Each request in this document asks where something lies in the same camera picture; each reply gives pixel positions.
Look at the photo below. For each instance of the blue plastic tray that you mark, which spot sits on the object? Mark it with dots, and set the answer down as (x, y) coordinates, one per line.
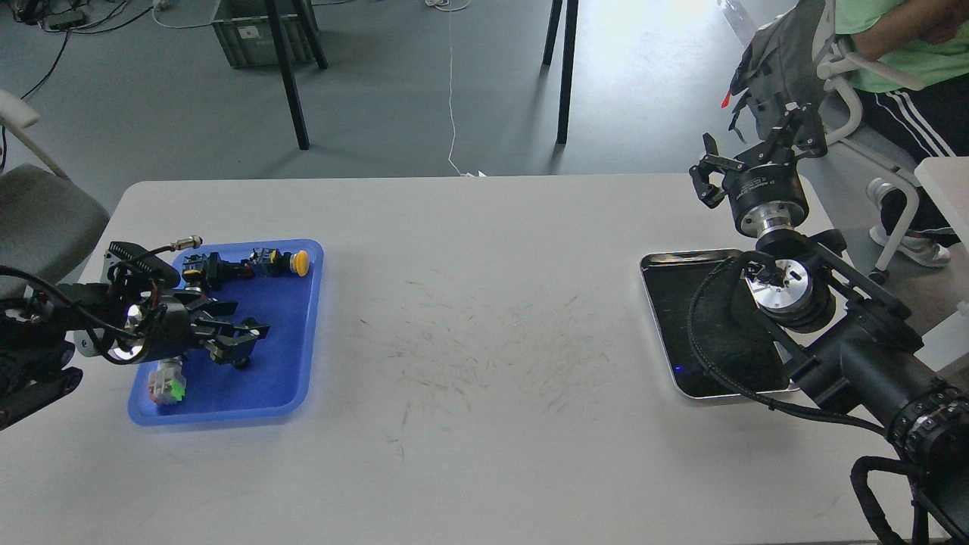
(277, 377)

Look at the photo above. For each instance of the black table leg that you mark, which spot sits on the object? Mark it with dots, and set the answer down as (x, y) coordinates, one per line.
(286, 70)
(570, 9)

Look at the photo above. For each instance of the grey plastic crate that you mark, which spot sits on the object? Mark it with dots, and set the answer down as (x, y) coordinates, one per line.
(243, 30)

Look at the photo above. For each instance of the white office chair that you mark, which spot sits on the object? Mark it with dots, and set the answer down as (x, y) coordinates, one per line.
(846, 131)

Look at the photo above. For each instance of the black table leg right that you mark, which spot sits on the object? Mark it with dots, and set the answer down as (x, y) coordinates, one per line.
(570, 9)

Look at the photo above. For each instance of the black table leg left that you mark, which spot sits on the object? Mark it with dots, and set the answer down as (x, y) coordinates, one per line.
(286, 70)

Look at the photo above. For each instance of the black connector switch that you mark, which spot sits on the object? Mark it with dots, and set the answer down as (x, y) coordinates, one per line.
(208, 271)

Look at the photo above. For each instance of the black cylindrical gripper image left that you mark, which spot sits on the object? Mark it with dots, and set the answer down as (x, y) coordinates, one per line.
(169, 333)

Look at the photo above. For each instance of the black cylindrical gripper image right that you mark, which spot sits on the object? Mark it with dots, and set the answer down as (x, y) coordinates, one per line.
(765, 193)

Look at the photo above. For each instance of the yellow push button switch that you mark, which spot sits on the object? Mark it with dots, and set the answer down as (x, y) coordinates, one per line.
(272, 262)

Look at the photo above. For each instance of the seated person green shirt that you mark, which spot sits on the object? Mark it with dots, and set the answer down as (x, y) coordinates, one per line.
(927, 40)

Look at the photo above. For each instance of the white green square switch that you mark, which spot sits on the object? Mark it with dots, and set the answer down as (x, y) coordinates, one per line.
(166, 384)

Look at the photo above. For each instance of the grey backpack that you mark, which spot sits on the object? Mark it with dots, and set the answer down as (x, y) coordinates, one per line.
(779, 67)

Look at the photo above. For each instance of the silver metal tray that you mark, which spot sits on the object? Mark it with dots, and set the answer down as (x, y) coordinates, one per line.
(681, 341)

